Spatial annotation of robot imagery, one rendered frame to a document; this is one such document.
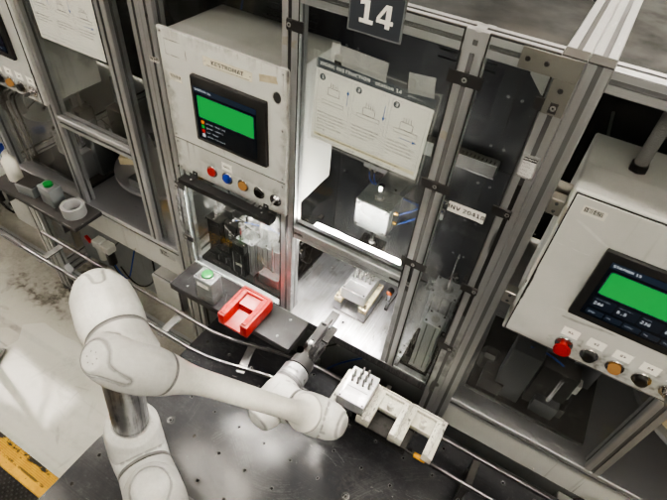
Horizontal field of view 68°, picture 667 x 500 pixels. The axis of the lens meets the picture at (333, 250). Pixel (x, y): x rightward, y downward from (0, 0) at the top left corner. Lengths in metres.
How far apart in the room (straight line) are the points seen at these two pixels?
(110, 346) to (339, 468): 1.01
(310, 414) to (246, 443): 0.51
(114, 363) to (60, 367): 1.97
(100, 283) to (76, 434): 1.66
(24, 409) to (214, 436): 1.31
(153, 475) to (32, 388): 1.55
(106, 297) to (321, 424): 0.64
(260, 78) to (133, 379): 0.76
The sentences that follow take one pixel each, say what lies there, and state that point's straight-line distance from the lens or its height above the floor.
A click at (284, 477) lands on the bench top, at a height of 0.68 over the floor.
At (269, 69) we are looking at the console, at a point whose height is 1.82.
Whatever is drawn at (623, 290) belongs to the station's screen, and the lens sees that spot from 1.20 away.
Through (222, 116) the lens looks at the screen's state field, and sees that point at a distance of 1.43.
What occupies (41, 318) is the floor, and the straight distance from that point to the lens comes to 3.26.
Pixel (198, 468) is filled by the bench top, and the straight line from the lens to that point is 1.83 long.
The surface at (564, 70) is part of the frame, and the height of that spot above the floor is 2.00.
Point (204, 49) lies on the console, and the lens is 1.41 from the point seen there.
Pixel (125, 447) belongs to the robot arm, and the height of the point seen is 0.95.
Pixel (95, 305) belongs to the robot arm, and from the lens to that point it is 1.15.
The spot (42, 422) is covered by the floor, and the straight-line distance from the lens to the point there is 2.88.
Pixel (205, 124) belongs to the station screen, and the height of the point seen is 1.60.
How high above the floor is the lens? 2.37
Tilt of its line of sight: 45 degrees down
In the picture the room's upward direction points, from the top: 6 degrees clockwise
